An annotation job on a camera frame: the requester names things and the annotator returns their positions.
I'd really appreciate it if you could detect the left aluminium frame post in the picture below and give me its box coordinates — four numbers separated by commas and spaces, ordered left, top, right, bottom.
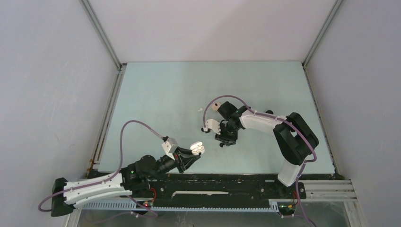
79, 0, 122, 70

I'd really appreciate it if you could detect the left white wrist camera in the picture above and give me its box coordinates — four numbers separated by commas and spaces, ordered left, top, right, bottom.
161, 137, 178, 160

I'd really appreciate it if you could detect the aluminium frame post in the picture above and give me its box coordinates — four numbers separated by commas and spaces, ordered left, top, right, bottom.
302, 0, 345, 69
79, 0, 122, 70

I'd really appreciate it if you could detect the right aluminium frame post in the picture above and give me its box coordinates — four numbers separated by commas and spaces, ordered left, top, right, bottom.
302, 0, 345, 69

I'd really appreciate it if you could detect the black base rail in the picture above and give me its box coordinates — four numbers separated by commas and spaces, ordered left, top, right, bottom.
132, 174, 306, 208

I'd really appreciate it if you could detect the grey cable duct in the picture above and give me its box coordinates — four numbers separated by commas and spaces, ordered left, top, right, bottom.
82, 200, 279, 213

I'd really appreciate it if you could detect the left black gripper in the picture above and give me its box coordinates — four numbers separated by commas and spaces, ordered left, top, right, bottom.
148, 146, 201, 180

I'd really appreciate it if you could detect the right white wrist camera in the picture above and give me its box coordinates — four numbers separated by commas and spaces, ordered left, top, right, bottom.
203, 119, 221, 135

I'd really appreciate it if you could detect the beige earbud charging case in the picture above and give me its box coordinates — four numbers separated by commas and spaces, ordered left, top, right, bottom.
211, 102, 221, 112

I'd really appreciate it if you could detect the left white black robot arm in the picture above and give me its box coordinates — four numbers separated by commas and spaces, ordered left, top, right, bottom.
51, 145, 205, 217

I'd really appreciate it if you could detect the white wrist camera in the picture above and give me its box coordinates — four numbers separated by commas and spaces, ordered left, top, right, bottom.
161, 137, 178, 160
203, 119, 221, 135

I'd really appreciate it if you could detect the white earbud charging case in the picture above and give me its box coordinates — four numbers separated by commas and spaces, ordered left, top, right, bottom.
190, 141, 205, 155

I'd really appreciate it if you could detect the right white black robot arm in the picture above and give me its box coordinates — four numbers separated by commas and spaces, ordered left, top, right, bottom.
212, 101, 319, 198

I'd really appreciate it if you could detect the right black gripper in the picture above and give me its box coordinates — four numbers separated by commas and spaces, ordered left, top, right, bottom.
215, 122, 240, 146

